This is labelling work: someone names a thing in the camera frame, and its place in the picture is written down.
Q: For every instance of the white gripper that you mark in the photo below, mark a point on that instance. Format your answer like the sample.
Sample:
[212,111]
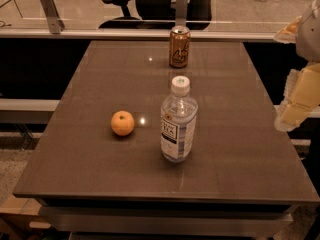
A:
[310,39]

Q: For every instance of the orange soda can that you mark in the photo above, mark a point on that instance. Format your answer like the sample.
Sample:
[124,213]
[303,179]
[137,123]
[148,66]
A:
[179,42]

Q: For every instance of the black office chair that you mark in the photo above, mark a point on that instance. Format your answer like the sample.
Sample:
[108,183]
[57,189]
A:
[159,14]

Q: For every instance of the orange fruit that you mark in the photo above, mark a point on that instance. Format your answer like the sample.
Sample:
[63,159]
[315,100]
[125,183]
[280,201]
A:
[122,123]

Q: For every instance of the glass partition panel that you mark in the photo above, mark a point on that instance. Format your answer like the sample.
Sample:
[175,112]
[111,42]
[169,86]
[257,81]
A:
[214,15]

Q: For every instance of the left metal bracket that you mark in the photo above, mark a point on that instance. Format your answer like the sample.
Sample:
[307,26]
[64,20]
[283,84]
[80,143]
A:
[55,23]

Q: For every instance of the right metal bracket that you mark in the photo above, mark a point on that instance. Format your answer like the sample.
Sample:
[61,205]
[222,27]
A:
[181,12]

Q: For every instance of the clear plastic water bottle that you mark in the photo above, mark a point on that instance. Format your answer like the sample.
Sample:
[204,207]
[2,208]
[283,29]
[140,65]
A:
[178,120]

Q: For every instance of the metal bracket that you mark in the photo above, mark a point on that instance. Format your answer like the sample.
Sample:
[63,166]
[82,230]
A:
[181,12]
[55,23]

